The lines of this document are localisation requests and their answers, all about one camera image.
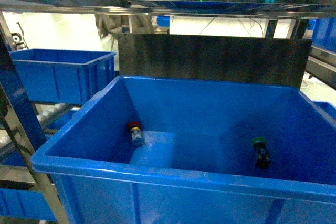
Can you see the blue bin on left shelf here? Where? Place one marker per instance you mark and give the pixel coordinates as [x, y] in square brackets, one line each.
[197, 162]

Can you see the small blue bin behind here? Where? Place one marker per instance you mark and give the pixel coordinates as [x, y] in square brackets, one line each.
[63, 76]

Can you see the green push button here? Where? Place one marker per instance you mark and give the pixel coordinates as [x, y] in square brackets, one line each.
[262, 156]

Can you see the black backing panel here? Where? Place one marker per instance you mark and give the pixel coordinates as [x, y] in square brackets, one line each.
[235, 59]

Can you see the upper steel shelf rail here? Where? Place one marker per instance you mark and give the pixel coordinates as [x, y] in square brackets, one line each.
[171, 8]

